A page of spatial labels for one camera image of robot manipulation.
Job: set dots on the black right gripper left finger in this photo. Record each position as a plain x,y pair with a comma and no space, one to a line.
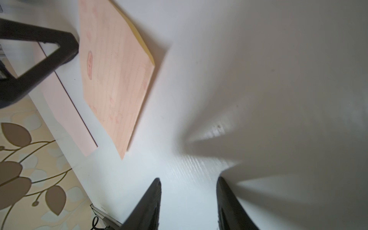
145,215

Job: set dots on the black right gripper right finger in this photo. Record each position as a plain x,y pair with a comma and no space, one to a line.
232,215

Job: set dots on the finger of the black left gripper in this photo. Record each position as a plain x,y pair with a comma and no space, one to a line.
14,89

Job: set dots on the yellow letter paper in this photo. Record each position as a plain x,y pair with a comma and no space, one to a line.
116,68

